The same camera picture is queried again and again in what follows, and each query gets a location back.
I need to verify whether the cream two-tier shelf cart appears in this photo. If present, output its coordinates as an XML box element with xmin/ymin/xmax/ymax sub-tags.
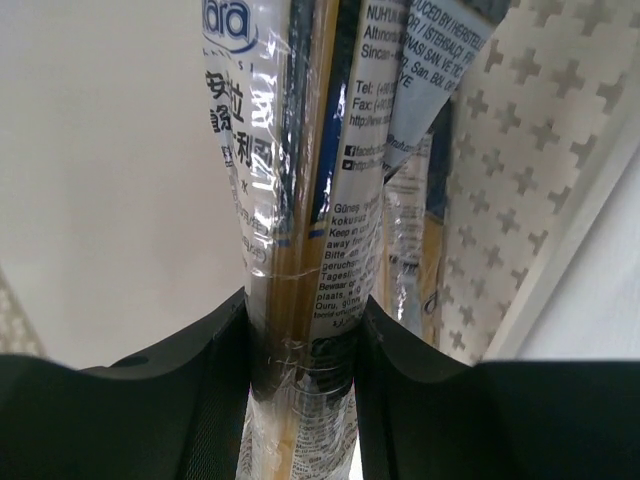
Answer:
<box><xmin>1</xmin><ymin>1</ymin><xmax>639</xmax><ymax>368</ymax></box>

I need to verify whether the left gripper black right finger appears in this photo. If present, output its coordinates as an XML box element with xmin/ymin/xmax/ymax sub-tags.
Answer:
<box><xmin>355</xmin><ymin>302</ymin><xmax>639</xmax><ymax>479</ymax></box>

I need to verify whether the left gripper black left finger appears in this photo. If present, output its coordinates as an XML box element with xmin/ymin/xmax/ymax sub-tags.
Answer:
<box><xmin>1</xmin><ymin>292</ymin><xmax>249</xmax><ymax>479</ymax></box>

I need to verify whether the spaghetti bag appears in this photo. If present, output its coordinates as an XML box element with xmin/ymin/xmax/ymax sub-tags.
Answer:
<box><xmin>201</xmin><ymin>1</ymin><xmax>509</xmax><ymax>479</ymax></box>
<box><xmin>376</xmin><ymin>101</ymin><xmax>453</xmax><ymax>347</ymax></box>

